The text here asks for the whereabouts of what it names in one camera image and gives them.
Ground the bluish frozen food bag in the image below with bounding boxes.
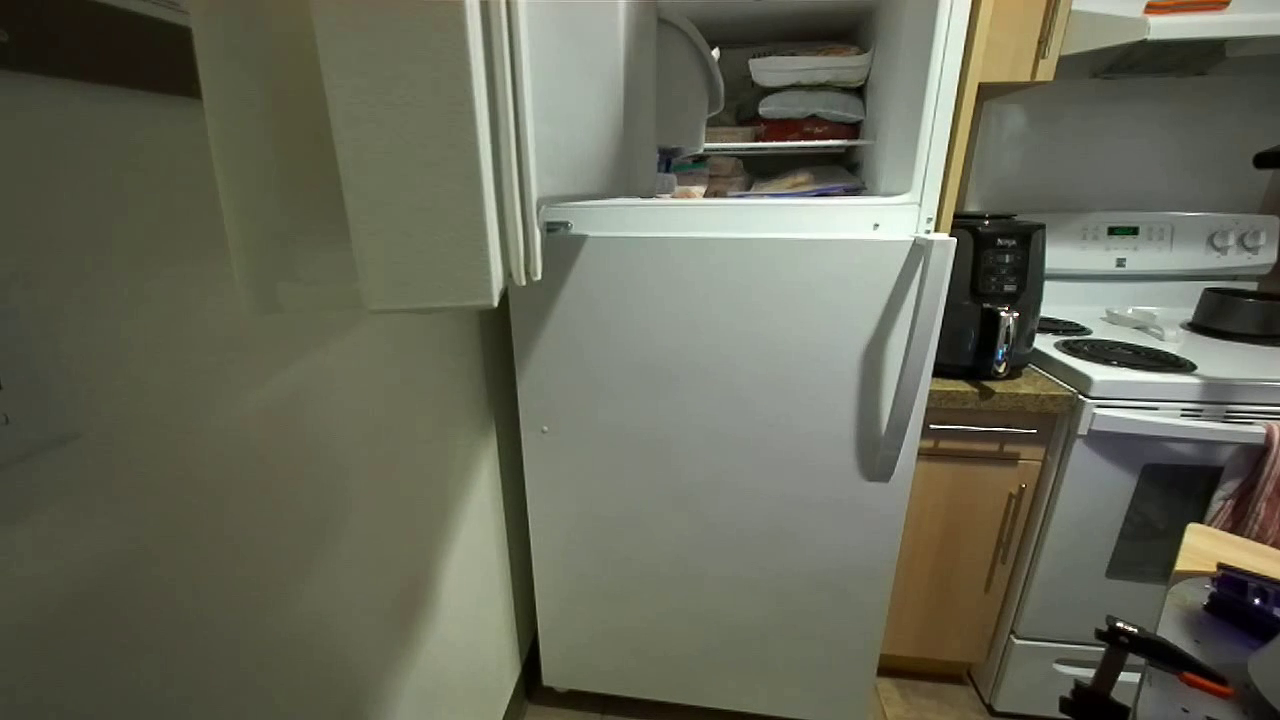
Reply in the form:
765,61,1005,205
658,154,754,199

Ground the pale frozen food package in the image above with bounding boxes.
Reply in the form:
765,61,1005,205
742,156,863,199

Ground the red frozen food package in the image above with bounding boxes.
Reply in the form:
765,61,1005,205
747,116,859,143

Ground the white frozen food bag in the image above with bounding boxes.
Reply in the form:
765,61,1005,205
754,83,873,129
742,43,878,93

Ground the black coffee maker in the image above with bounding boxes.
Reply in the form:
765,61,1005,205
932,212,1053,388

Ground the brown speckled countertop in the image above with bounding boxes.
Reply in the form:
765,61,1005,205
926,364,1087,424

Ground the wooden base cabinet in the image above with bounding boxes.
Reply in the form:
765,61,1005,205
878,398,1087,685

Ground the white electric stove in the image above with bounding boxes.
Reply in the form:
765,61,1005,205
977,207,1280,720

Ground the large black coil burner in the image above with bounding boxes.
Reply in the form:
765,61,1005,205
1053,337,1200,377

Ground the wooden upper cabinet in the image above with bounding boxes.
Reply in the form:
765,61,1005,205
983,0,1073,88

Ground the black clamp stand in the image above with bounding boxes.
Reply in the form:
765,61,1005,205
1055,612,1247,720

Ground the light wooden board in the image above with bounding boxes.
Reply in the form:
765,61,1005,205
1170,519,1280,590

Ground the red kitchen towel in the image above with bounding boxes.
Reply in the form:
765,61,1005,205
1206,417,1280,554

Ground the white range hood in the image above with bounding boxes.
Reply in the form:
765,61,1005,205
1055,0,1280,65

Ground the dark blue object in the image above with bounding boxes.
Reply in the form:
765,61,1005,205
1206,559,1280,645

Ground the freezer wire shelf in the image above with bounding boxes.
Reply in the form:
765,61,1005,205
699,131,873,156

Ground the metal drawer handle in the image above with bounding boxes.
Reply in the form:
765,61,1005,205
926,422,1045,445

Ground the metal cabinet door handle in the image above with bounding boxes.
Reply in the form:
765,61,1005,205
983,483,1032,596

